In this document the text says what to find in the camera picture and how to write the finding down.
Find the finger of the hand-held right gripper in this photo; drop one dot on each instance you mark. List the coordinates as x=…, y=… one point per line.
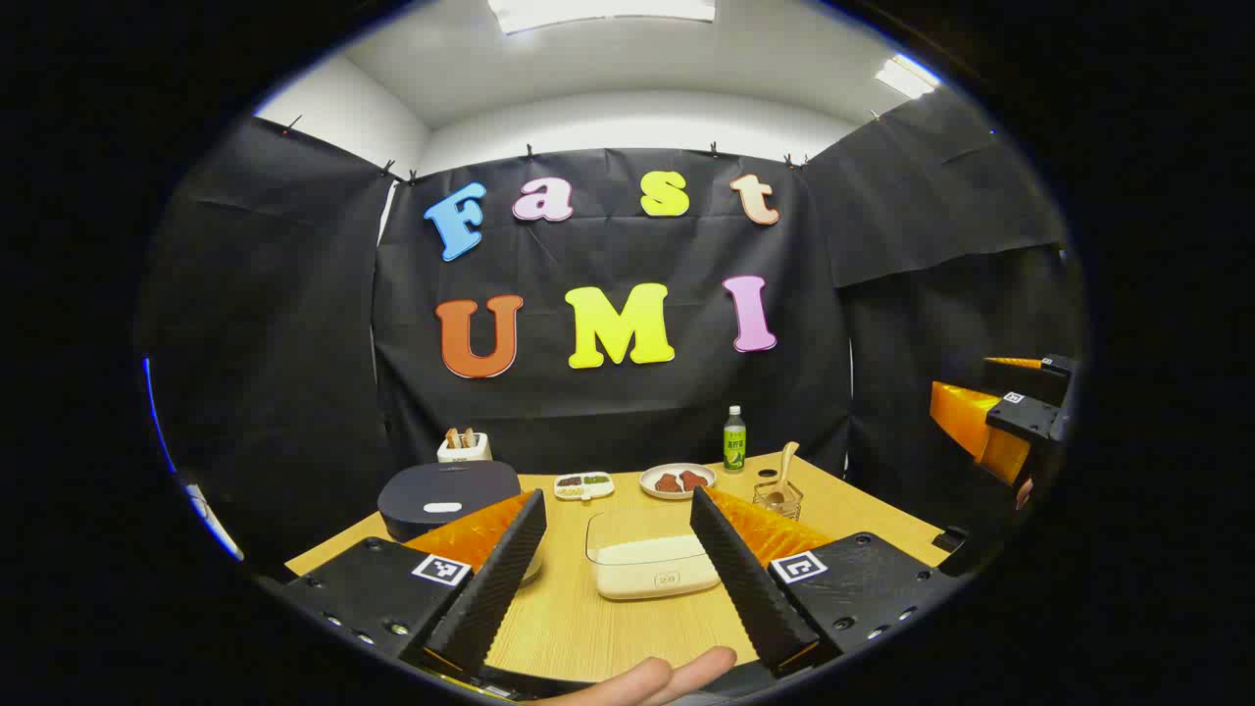
x=1029, y=373
x=966, y=417

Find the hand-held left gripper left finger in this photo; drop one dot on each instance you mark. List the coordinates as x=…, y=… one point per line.
x=490, y=588

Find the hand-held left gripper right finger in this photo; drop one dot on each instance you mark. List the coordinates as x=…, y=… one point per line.
x=750, y=588

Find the cream rice container clear lid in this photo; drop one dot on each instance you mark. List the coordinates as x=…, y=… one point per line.
x=652, y=574

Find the dark lid silver rice cooker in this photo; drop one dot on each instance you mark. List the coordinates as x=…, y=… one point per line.
x=451, y=490

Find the wooden spoon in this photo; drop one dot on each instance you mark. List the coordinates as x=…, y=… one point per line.
x=786, y=461

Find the white round plate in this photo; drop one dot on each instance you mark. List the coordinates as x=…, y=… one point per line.
x=677, y=492

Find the brown food piece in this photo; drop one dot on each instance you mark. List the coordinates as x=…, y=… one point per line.
x=668, y=482
x=694, y=479

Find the black table edge clamp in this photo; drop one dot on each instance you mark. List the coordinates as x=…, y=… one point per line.
x=951, y=541

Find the white toaster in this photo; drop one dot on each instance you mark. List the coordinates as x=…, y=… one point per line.
x=464, y=454

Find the white divided snack dish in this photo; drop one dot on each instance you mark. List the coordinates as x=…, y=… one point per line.
x=583, y=486

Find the green drink bottle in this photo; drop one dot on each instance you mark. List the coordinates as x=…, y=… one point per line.
x=734, y=446

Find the black backdrop cloth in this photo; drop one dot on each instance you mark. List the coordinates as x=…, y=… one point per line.
x=627, y=412

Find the large ceiling light panel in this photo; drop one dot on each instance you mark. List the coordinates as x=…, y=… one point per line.
x=598, y=12

